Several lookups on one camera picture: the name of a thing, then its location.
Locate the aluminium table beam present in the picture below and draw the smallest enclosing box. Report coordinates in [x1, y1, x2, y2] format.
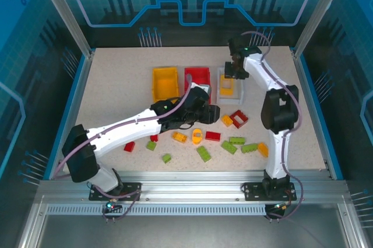
[37, 170, 352, 202]

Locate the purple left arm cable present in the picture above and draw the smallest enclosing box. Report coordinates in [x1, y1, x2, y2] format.
[53, 73, 193, 223]

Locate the yellow lego window frame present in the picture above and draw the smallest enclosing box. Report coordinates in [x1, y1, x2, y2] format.
[220, 75, 235, 96]

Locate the slotted aluminium cable duct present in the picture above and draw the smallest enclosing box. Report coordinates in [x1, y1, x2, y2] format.
[45, 203, 268, 217]

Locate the small LED circuit board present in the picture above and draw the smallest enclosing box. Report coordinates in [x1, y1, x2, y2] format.
[105, 198, 123, 214]
[272, 201, 293, 214]

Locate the yellow plastic bin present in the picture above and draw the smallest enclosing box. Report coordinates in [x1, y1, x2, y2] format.
[152, 67, 180, 104]

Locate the aluminium side rail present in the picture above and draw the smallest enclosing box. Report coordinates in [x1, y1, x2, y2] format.
[52, 51, 96, 181]
[291, 46, 336, 173]

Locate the white plastic bin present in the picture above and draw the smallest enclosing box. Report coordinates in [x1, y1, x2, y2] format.
[216, 67, 245, 106]

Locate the red plastic bin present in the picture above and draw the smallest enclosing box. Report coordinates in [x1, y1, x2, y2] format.
[184, 67, 212, 104]

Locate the blue table edge strip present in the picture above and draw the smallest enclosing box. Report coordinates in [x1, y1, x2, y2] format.
[298, 53, 345, 181]
[43, 54, 87, 181]

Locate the aluminium corner post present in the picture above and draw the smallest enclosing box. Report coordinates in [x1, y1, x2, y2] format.
[31, 0, 96, 58]
[293, 0, 342, 57]

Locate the yellow oval lego piece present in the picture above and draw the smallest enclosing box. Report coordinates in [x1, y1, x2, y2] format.
[191, 128, 203, 146]

